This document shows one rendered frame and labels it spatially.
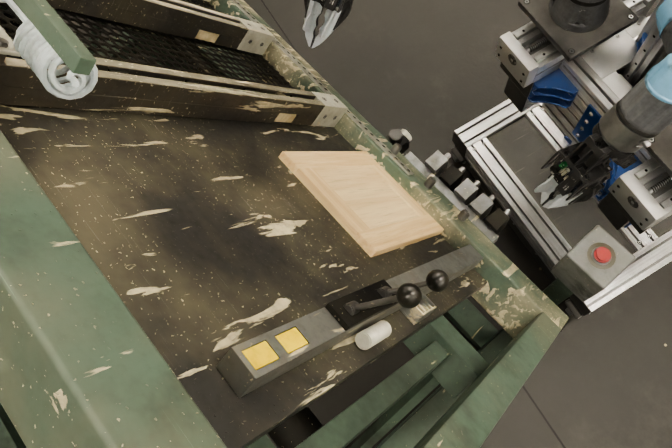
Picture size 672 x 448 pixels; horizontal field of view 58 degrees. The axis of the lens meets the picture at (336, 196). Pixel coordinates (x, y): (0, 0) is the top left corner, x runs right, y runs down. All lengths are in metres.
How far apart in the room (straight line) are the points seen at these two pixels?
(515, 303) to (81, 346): 1.19
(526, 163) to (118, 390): 2.08
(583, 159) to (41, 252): 0.78
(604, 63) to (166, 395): 1.52
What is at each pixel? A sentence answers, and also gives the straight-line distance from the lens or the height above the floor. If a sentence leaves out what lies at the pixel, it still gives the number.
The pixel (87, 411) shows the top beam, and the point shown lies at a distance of 0.56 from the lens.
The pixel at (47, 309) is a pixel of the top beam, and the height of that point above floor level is 1.92.
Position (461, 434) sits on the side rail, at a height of 1.48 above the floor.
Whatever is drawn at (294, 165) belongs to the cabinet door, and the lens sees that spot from 1.33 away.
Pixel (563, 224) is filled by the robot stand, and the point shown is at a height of 0.21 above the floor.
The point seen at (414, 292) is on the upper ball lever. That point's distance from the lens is 0.90.
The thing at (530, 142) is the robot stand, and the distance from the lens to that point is 2.51.
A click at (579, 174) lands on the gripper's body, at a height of 1.51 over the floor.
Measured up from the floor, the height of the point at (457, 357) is 1.14.
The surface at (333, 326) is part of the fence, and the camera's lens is 0.92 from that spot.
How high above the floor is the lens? 2.43
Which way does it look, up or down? 69 degrees down
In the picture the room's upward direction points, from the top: 16 degrees counter-clockwise
